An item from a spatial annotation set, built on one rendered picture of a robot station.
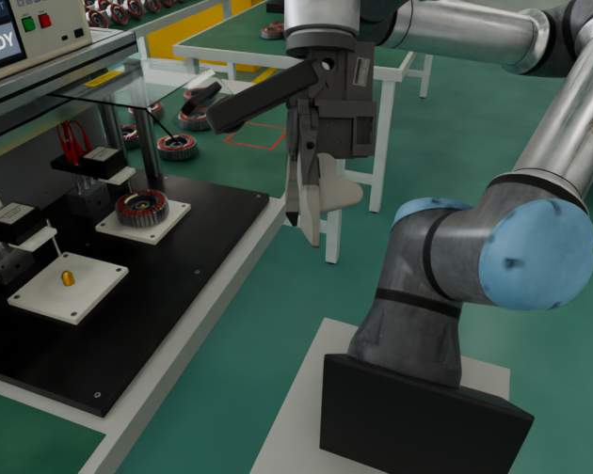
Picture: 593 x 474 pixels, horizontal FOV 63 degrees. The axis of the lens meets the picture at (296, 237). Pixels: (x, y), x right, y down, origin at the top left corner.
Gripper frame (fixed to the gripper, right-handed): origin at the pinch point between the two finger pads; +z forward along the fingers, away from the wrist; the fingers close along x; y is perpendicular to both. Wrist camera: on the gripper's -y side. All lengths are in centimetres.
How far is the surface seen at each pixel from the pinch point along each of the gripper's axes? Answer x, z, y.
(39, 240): 39, 7, -40
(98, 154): 58, -9, -34
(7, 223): 37, 3, -44
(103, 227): 59, 7, -34
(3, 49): 42, -26, -45
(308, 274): 154, 40, 27
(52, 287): 42, 16, -40
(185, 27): 413, -123, -45
